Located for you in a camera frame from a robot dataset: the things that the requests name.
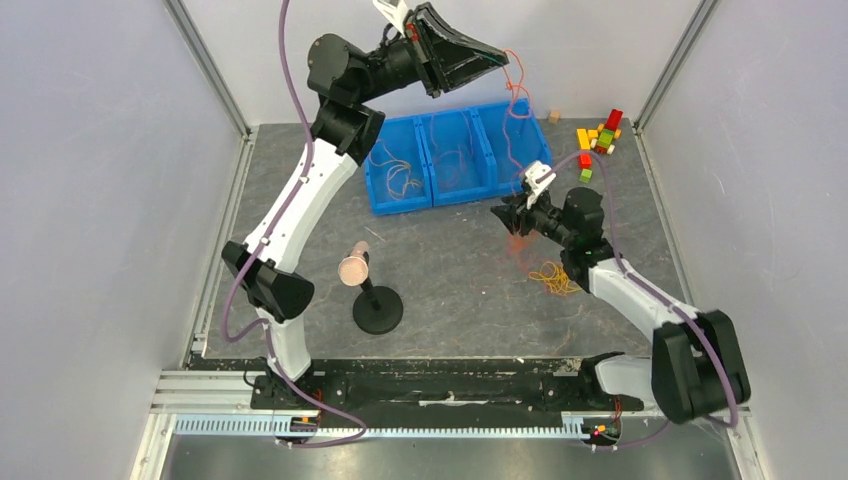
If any tall red block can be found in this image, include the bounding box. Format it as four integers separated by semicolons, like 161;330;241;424
603;108;623;133

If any middle blue plastic bin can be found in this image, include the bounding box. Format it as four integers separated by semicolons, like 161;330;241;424
420;108;494;207

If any light blue cable comb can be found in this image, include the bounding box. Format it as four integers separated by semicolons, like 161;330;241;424
173;414;590;440

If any yellow block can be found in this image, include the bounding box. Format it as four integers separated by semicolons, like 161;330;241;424
576;128;591;151

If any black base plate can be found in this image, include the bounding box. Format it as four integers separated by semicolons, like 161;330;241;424
250;357;645;413

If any beige cable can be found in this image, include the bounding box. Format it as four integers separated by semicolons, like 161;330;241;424
370;142;425;202

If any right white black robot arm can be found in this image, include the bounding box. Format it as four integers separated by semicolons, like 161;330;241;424
490;187;751;428

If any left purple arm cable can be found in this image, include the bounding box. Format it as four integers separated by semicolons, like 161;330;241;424
221;0;370;450

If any green block in pile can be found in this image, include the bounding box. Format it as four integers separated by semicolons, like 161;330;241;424
595;129;615;152

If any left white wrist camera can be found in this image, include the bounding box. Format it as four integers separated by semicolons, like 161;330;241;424
372;0;411;32

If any pink cable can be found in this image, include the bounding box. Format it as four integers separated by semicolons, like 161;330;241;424
430;122;482;193

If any right blue plastic bin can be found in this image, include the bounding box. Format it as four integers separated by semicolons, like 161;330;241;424
476;98;552;196

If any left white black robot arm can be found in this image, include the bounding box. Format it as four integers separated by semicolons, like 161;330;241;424
221;1;509;409

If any pink microphone on black stand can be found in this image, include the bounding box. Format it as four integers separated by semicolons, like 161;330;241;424
338;241;404;335

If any yellow cable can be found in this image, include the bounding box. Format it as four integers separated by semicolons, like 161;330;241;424
527;260;584;297

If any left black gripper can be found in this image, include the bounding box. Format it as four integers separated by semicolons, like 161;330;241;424
352;1;506;104

